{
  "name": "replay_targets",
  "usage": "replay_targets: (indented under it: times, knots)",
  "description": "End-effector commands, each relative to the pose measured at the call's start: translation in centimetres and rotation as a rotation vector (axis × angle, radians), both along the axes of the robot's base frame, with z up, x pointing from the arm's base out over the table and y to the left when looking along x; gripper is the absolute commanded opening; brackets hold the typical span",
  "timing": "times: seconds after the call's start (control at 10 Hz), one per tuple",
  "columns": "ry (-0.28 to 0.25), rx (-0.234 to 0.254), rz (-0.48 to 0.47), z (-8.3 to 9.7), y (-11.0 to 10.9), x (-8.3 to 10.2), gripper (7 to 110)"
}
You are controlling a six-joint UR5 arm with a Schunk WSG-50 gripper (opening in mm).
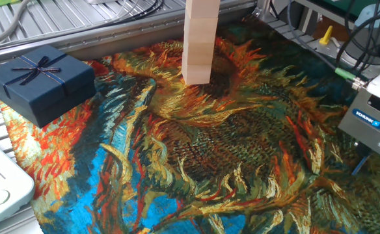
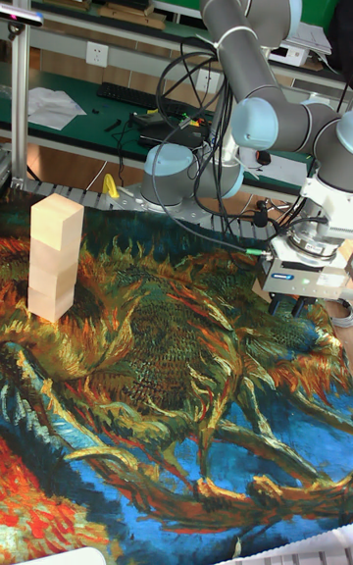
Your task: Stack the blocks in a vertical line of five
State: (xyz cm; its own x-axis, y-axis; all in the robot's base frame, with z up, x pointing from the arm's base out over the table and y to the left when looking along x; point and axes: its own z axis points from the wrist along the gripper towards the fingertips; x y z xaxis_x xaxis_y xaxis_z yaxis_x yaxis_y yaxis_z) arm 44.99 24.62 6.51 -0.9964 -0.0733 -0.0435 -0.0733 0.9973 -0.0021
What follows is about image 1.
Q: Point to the grey Schunk gripper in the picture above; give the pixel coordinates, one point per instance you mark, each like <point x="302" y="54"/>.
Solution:
<point x="369" y="130"/>

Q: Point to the sunflower painting cloth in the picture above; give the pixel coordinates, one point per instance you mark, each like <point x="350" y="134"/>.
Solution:
<point x="209" y="162"/>

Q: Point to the navy gift box with ribbon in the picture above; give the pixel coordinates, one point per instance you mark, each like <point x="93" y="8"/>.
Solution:
<point x="40" y="84"/>

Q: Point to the white plastic device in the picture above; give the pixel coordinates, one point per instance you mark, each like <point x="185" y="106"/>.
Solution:
<point x="1" y="182"/>

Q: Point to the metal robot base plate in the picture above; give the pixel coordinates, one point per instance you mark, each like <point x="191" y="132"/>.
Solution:
<point x="326" y="48"/>

